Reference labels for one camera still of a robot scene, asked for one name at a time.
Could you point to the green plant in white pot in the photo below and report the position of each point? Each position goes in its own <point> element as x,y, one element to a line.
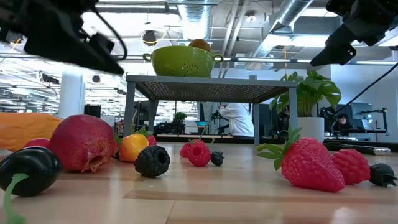
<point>311,129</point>

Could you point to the red pomegranate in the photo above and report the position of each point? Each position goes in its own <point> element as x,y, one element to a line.
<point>81,140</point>

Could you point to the red raspberry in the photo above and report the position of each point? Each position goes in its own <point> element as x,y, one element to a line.
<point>199,154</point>
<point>351,166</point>

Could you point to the silver ventilation duct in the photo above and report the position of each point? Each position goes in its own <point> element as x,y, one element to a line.
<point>194,18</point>
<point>286,18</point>

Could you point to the blackberry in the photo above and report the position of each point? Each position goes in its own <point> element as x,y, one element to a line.
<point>152,161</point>

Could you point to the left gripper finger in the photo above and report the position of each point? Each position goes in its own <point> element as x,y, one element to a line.
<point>71,49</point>

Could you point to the background computer monitor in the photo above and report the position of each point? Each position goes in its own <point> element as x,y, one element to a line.
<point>362,116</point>

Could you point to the person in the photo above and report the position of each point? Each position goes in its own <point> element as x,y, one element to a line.
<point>237,119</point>
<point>343,120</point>

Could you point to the small orange yellow fruit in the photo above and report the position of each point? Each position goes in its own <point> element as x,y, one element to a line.
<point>132,147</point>

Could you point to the green colander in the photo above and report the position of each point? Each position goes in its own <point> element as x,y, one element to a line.
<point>180,62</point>

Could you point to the grey perforated metal shelf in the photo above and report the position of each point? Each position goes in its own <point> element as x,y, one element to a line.
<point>211,80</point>

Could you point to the black kitchen knife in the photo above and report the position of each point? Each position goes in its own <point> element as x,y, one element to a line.
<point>357,148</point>

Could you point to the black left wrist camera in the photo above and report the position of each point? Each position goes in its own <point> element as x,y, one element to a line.
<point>104,43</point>

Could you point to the black eggplant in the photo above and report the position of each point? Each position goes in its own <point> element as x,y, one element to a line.
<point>31,168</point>

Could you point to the small green background plant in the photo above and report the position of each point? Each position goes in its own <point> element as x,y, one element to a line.
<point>180,116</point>

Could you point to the orange yellow mango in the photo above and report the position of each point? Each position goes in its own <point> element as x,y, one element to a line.
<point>25,130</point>

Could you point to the small red fruit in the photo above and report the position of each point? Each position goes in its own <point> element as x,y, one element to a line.
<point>37,142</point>

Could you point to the black aluminium table frame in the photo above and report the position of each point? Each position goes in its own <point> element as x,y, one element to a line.
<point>202,140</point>

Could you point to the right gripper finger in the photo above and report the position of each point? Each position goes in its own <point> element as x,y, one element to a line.
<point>339,49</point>

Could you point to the teal bowl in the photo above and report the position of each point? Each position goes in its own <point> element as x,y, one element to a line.
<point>202,123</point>

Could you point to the small dark blueberry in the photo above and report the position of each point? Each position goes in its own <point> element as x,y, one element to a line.
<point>381,174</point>
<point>217,158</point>

